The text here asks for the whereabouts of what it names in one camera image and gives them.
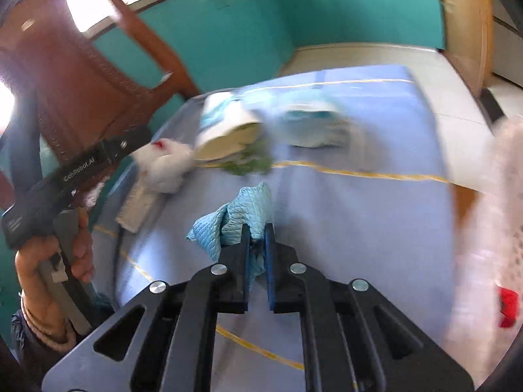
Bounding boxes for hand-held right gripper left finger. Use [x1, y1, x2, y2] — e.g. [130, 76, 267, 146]
[41, 224, 252, 392]

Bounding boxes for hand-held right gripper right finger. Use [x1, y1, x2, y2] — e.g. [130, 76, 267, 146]
[265, 223, 475, 392]

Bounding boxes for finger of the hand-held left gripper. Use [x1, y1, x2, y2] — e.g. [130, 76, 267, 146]
[100, 125, 154, 167]

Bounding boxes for blue quilted cloth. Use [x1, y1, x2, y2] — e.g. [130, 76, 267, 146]
[187, 182, 274, 278]

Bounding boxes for light blue printed packet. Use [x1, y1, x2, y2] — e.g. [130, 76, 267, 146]
[115, 180, 162, 233]

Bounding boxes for white paper cup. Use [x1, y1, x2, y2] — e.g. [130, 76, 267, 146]
[194, 92, 264, 162]

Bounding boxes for green vegetable leaves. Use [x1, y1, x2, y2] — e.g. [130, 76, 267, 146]
[212, 139, 272, 176]

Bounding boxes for white plastic mesh basket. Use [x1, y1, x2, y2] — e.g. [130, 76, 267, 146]
[445, 114, 523, 376]

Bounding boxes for red snack wrapper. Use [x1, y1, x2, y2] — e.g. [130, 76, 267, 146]
[496, 288, 519, 329]

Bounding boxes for person's left forearm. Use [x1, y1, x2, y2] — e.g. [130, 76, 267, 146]
[10, 294, 115, 376]

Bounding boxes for person's left hand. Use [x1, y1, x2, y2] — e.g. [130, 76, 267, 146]
[14, 210, 96, 321]

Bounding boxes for dark carved wooden chair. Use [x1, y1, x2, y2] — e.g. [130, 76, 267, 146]
[0, 0, 201, 213]

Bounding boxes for blue checked cloth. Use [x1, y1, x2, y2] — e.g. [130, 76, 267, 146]
[94, 64, 454, 392]

